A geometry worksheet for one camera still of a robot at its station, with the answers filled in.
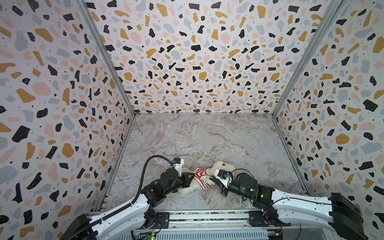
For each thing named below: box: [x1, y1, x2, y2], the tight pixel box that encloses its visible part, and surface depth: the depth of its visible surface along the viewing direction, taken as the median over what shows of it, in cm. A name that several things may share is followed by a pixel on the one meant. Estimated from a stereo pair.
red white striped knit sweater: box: [192, 167, 212, 190], surface depth 79 cm
